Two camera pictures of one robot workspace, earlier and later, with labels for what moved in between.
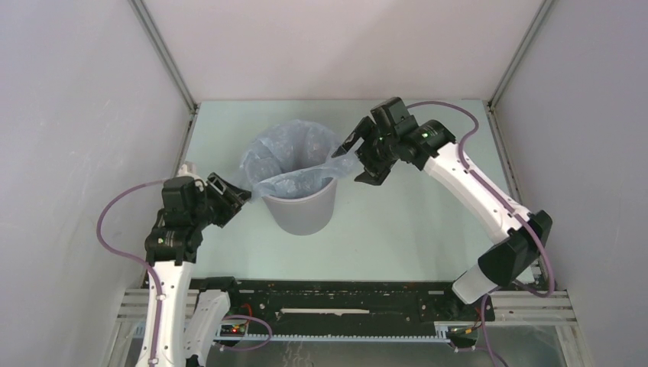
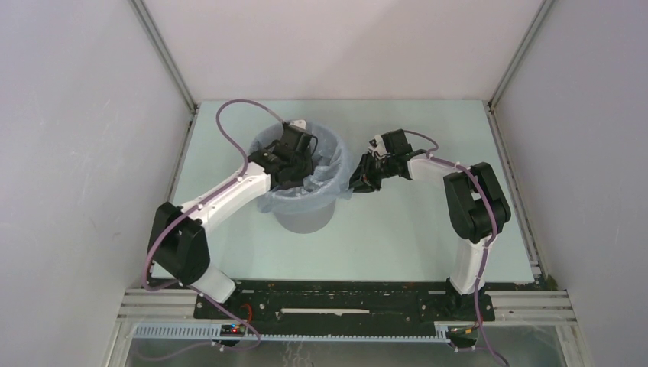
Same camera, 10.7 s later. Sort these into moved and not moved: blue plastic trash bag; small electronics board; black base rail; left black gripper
Moved: left black gripper; blue plastic trash bag
Not moved: black base rail; small electronics board
